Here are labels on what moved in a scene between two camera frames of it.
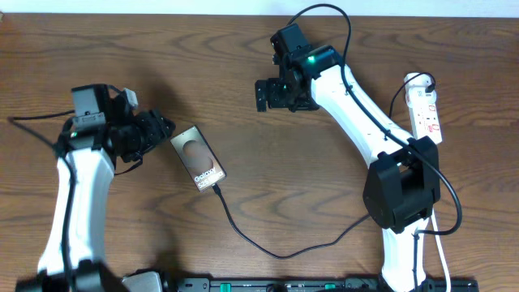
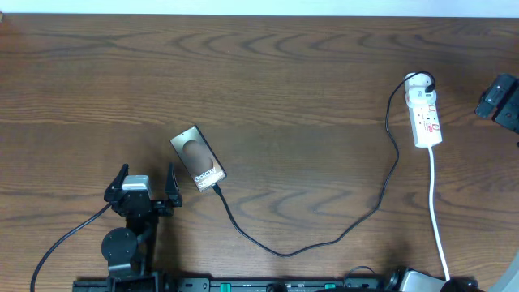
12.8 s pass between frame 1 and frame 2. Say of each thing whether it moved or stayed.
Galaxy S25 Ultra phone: stayed
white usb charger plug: stayed
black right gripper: moved
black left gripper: moved
